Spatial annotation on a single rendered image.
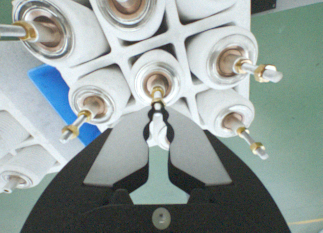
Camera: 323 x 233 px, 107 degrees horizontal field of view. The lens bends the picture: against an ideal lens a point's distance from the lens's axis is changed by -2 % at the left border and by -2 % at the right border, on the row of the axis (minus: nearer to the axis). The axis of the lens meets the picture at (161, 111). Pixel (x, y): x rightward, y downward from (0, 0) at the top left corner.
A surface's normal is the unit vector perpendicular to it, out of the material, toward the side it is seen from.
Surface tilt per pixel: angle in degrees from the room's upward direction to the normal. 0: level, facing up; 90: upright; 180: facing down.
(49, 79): 88
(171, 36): 0
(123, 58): 0
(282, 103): 0
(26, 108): 90
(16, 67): 90
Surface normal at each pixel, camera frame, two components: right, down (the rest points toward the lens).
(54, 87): 0.96, -0.25
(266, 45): 0.04, 0.50
